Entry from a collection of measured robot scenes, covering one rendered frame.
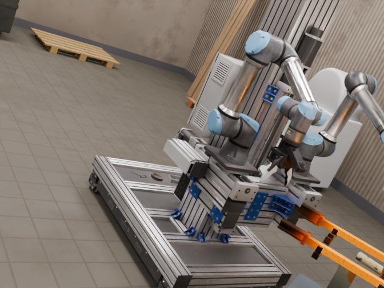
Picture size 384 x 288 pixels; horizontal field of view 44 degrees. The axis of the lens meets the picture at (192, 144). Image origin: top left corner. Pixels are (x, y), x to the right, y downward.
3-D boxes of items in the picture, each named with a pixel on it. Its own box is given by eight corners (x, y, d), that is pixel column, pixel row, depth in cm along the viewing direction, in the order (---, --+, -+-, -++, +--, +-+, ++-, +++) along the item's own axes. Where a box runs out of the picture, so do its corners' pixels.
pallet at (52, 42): (100, 54, 765) (103, 48, 762) (118, 71, 707) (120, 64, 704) (27, 33, 695) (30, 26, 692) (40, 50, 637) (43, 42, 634)
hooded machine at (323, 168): (254, 158, 573) (304, 54, 534) (287, 164, 608) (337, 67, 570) (293, 190, 518) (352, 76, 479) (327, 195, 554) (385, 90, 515)
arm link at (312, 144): (290, 148, 273) (300, 127, 269) (303, 150, 282) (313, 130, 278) (305, 159, 265) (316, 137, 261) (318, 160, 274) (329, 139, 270)
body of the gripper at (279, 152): (278, 161, 199) (290, 135, 196) (291, 171, 193) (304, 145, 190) (264, 159, 195) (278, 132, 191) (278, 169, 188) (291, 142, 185)
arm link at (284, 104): (291, 116, 205) (306, 126, 196) (271, 109, 199) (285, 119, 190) (299, 99, 202) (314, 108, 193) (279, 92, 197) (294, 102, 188)
